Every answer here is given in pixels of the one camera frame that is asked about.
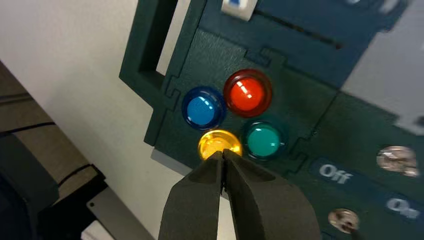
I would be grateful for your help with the silver metal knob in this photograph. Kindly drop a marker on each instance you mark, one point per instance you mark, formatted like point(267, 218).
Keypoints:
point(397, 160)

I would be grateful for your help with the yellow round push button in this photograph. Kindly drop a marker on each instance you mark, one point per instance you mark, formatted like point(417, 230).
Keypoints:
point(213, 141)

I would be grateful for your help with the dark teal grey control box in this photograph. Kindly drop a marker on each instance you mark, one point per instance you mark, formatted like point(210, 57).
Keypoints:
point(215, 49)

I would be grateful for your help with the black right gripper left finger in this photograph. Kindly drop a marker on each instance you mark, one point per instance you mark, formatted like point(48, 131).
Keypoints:
point(195, 205)

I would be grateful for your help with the metal toggle switch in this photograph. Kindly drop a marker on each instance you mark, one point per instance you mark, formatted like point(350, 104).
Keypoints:
point(344, 219)

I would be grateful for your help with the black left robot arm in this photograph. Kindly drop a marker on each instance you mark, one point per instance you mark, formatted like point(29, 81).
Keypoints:
point(20, 188)

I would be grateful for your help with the green round push button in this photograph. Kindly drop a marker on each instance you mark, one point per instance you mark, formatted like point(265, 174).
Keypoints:
point(264, 140)

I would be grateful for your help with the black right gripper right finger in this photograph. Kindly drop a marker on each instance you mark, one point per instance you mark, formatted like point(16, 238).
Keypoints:
point(268, 208)

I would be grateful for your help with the white blue connector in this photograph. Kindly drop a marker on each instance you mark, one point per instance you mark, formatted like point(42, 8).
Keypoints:
point(236, 9)

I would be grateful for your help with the red round push button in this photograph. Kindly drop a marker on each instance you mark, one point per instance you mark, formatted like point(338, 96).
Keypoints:
point(247, 93)

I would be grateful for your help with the grey metal base plate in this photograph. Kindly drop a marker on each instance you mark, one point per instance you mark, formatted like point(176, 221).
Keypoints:
point(116, 215)

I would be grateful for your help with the blue round push button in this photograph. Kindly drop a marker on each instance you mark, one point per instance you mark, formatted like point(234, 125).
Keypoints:
point(202, 108)

